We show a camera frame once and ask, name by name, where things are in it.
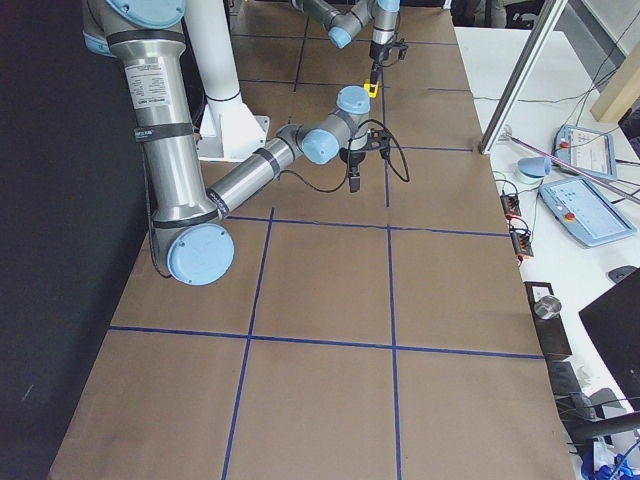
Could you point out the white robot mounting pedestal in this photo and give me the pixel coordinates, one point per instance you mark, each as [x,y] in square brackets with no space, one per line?
[229,130]

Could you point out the near teach pendant tablet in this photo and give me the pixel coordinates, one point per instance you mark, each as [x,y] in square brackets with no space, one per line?
[585,212]

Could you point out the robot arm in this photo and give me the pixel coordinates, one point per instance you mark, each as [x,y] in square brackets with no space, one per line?
[187,239]
[342,28]

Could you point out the orange black connector block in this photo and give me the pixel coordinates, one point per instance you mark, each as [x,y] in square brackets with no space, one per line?
[510,205]

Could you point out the black laptop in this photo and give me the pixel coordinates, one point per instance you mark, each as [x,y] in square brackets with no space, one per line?
[612,323]

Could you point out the far teach pendant tablet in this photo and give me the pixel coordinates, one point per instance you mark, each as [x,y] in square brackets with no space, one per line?
[587,149]

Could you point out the metal cup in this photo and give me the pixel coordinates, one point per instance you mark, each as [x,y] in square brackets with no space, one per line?
[547,307]

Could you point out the aluminium frame post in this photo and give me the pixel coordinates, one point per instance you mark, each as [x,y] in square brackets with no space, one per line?
[549,16]

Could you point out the yellow wooden cube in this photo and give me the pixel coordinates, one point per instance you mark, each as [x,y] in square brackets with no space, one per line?
[372,88]

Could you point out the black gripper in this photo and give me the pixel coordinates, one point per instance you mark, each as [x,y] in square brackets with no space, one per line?
[353,159]
[377,55]

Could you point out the black computer mouse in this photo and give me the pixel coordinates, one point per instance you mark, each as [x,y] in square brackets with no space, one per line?
[618,274]

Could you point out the teach pendant tablet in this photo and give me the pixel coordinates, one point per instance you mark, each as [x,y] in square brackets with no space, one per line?
[585,212]
[587,149]

